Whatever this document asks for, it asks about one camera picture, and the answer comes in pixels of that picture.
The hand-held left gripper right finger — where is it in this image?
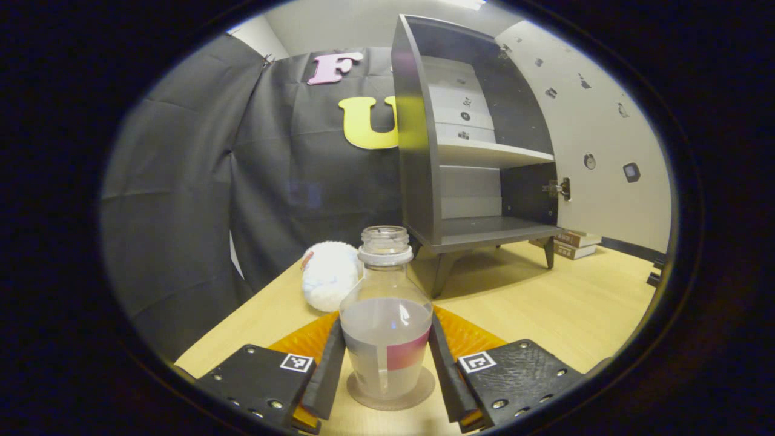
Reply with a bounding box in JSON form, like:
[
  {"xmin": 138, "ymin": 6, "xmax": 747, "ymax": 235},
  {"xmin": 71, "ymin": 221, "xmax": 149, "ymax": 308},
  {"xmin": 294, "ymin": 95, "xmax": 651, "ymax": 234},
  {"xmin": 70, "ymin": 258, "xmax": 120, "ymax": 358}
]
[{"xmin": 427, "ymin": 306, "xmax": 585, "ymax": 434}]

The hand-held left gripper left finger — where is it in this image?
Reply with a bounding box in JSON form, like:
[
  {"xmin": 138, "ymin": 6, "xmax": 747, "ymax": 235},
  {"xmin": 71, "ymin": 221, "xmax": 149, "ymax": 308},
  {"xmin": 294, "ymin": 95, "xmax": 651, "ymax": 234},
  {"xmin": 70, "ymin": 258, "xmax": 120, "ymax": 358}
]
[{"xmin": 194, "ymin": 312, "xmax": 347, "ymax": 434}]

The clear plastic bottle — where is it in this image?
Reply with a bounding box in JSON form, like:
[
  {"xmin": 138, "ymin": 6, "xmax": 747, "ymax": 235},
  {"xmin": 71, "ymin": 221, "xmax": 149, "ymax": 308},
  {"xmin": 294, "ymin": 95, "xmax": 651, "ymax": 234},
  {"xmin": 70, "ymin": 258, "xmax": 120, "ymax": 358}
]
[{"xmin": 339, "ymin": 225, "xmax": 434, "ymax": 400}]

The dark grey cabinet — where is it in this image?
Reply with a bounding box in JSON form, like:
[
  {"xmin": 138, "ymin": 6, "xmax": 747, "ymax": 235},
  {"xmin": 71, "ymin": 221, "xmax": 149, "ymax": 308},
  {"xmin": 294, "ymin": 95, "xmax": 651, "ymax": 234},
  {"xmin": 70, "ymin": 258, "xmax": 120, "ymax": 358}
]
[{"xmin": 391, "ymin": 13, "xmax": 564, "ymax": 299}]

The grey cabinet door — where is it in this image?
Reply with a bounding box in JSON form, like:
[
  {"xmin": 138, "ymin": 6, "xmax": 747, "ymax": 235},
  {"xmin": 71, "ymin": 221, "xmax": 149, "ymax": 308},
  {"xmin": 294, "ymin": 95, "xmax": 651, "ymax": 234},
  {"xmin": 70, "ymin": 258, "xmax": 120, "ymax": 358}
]
[{"xmin": 495, "ymin": 18, "xmax": 673, "ymax": 258}]

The metal door hinge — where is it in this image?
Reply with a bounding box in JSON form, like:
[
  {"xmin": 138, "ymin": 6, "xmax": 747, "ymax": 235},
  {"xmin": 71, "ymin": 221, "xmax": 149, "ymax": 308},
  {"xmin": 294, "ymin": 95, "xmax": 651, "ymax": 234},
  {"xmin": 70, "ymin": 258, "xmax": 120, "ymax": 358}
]
[{"xmin": 542, "ymin": 177, "xmax": 572, "ymax": 202}]

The white cabinet shelf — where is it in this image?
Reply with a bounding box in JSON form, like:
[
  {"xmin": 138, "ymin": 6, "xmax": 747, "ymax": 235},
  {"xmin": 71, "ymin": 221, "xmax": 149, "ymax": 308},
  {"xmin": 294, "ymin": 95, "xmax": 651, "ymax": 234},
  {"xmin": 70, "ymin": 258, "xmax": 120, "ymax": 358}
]
[{"xmin": 436, "ymin": 136, "xmax": 555, "ymax": 170}]

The white plush ball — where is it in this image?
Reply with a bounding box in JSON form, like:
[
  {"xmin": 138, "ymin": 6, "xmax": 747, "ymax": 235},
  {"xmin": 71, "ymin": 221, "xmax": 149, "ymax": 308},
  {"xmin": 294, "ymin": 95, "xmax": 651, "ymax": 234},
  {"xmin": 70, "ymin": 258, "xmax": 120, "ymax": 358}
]
[{"xmin": 301, "ymin": 241, "xmax": 364, "ymax": 314}]

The brown book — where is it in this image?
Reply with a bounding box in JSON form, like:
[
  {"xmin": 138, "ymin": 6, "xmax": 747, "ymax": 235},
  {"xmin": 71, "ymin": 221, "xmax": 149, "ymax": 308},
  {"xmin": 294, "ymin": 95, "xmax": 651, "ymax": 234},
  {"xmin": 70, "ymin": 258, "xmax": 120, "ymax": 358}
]
[{"xmin": 554, "ymin": 229, "xmax": 603, "ymax": 248}]

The black backdrop cloth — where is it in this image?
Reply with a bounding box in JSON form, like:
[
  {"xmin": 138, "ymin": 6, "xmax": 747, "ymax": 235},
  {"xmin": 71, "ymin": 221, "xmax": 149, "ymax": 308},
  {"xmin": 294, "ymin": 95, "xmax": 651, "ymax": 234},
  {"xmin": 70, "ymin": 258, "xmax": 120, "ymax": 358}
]
[{"xmin": 100, "ymin": 33, "xmax": 403, "ymax": 364}]

